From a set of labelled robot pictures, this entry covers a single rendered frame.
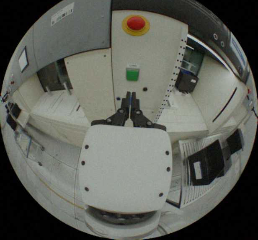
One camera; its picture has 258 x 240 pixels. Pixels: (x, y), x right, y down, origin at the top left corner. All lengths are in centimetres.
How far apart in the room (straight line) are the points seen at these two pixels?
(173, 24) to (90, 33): 21
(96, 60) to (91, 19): 13
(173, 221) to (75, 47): 42
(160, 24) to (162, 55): 9
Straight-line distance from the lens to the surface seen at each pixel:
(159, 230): 15
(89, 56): 26
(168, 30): 25
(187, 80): 86
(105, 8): 25
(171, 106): 67
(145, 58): 24
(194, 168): 68
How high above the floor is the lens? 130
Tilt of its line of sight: 49 degrees down
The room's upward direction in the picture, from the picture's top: 4 degrees clockwise
